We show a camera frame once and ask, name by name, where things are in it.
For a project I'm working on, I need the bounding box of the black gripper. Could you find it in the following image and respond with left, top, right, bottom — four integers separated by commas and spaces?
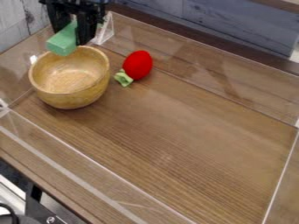
38, 0, 109, 46

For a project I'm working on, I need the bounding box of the green rectangular block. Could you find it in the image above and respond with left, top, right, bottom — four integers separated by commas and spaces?
45, 21, 77, 56

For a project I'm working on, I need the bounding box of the brown wooden bowl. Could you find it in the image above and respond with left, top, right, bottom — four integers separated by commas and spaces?
27, 45, 109, 109

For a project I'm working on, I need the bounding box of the red toy strawberry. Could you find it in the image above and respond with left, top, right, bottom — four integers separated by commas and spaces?
114, 50, 153, 88

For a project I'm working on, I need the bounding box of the clear acrylic corner bracket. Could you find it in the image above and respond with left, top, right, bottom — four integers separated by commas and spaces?
90, 11, 114, 46

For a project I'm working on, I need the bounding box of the clear acrylic front wall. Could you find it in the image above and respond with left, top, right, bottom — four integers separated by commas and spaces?
0, 104, 194, 224

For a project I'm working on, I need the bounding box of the black metal clamp bracket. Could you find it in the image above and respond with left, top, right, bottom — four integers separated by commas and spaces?
23, 185, 66, 224

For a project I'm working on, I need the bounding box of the black cable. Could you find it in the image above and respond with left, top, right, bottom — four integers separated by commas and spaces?
0, 202, 21, 224

